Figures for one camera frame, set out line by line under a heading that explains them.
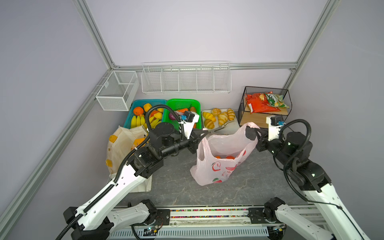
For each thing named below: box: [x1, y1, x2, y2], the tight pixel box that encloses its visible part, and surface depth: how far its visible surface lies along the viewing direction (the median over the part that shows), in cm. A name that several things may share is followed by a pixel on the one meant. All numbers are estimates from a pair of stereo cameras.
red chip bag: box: [245, 91, 281, 114], surface depth 99 cm
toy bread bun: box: [211, 108, 222, 117], surface depth 118 cm
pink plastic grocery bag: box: [190, 122, 260, 186], surface depth 69 cm
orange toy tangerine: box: [133, 106, 144, 116], surface depth 111 cm
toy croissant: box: [218, 112, 229, 126], surface depth 114 cm
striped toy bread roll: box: [204, 119, 215, 130], surface depth 111 cm
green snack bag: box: [265, 93, 290, 109], surface depth 100 cm
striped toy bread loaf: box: [202, 112, 217, 122], surface depth 117 cm
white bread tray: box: [201, 108, 240, 136], surface depth 115 cm
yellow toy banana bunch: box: [130, 114, 162, 129], surface depth 107 cm
